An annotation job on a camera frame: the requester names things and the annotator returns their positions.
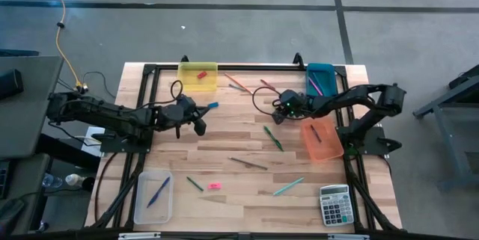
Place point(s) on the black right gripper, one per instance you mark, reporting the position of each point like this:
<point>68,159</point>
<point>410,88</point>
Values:
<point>292,103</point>

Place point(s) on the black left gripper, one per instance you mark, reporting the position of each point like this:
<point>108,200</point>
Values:
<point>174,114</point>

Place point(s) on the blue eraser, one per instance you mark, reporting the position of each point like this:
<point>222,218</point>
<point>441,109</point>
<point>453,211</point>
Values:
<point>213,104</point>

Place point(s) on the pink pencil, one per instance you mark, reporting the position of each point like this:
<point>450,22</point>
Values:
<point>316,87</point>

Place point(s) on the red crayon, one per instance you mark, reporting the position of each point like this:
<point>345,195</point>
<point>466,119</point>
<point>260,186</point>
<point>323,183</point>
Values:
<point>266,83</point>

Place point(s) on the red eraser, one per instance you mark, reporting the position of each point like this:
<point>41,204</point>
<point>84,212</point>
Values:
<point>201,75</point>

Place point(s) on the grey pen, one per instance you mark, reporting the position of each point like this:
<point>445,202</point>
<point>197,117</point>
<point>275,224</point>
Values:
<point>236,87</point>

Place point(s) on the orange pencil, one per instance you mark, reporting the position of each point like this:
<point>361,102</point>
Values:
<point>241,86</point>

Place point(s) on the dark brown pencil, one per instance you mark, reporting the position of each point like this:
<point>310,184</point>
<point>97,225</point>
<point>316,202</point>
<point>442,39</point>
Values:
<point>248,163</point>

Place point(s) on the pink eraser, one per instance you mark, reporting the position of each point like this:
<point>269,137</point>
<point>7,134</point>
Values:
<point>214,185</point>

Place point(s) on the mint green pen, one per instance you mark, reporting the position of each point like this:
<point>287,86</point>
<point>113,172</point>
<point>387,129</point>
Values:
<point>288,186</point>

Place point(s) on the dark blue pen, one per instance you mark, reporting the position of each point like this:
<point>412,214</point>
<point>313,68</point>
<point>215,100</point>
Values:
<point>158,192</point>

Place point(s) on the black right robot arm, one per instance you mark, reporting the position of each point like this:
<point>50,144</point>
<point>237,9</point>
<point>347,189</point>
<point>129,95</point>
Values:
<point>355,96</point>

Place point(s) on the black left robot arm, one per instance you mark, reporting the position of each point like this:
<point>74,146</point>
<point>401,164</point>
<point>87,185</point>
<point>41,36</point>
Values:
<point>105,113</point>

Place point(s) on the yellow translucent plastic bin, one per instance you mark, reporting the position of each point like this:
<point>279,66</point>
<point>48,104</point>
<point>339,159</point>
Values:
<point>189,83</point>

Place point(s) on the teal plastic bin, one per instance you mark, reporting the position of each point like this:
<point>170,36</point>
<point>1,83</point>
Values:
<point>327,79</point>

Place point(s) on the orange plastic bin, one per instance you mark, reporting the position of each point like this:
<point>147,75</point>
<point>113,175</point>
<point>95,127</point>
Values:
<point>329,146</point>

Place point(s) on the clear plastic bin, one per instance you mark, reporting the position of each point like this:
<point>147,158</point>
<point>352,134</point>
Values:
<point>164,210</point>

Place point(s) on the grey desk calculator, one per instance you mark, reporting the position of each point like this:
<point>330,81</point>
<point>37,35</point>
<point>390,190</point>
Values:
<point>336,205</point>

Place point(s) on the white paper sheet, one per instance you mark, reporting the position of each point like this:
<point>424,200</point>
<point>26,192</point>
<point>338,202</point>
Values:
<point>91,139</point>

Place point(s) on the white bottle black cap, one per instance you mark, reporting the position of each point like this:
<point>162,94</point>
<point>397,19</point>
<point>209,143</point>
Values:
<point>76,179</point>

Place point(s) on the clear water bottle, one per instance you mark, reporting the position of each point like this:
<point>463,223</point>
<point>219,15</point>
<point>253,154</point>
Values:
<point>50,181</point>

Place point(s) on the grey side desk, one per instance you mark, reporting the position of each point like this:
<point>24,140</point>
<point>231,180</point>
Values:
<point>26,128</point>

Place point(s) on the black speaker box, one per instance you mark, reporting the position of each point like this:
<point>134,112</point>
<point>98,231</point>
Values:
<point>9,83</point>

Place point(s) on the black aluminium table frame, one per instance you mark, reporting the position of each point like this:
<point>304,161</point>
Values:
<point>262,67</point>

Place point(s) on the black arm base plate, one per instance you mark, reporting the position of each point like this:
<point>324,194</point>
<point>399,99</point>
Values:
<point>112,146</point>
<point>374,141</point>

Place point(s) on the silver metal bracket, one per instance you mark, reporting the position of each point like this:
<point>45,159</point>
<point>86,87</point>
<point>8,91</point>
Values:
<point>139,236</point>
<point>348,237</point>

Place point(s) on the grey-blue metal table frame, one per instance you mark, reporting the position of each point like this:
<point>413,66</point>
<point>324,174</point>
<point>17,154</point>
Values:
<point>454,157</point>

